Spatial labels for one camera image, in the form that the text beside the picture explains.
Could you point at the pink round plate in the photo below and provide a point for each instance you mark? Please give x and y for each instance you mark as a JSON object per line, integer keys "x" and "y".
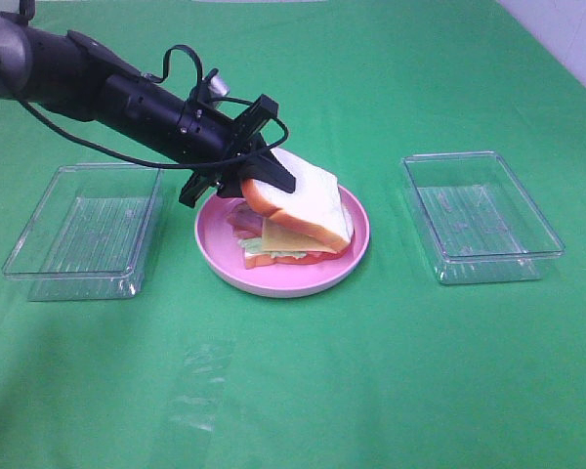
{"x": 213, "y": 236}

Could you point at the green lettuce leaf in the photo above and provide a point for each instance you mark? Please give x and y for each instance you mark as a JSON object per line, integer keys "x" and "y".
{"x": 253, "y": 246}

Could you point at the yellow cheese slice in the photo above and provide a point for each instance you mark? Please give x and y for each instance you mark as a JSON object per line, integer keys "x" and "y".
{"x": 280, "y": 239}

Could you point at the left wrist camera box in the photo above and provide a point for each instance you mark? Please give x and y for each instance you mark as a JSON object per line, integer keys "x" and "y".
{"x": 211, "y": 89}

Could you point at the bacon strip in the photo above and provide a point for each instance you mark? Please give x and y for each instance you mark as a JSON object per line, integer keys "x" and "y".
{"x": 245, "y": 222}

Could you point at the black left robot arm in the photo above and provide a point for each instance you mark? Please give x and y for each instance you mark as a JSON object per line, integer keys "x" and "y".
{"x": 78, "y": 77}

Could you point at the clear plastic container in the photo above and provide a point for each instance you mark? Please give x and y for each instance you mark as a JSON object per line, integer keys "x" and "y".
{"x": 476, "y": 221}
{"x": 90, "y": 234}

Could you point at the clear tape patch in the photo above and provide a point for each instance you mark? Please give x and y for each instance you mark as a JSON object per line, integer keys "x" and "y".
{"x": 200, "y": 385}

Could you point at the clear right plastic container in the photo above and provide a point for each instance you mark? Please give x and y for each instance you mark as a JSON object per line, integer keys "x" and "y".
{"x": 476, "y": 221}

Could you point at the toast bread slice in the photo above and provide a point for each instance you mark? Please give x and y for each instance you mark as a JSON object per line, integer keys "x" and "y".
{"x": 315, "y": 207}
{"x": 311, "y": 258}

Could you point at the clear left plastic container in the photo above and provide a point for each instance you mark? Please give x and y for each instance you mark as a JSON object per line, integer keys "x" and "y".
{"x": 90, "y": 234}

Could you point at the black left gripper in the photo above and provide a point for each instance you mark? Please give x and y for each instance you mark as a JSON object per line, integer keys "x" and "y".
{"x": 224, "y": 151}

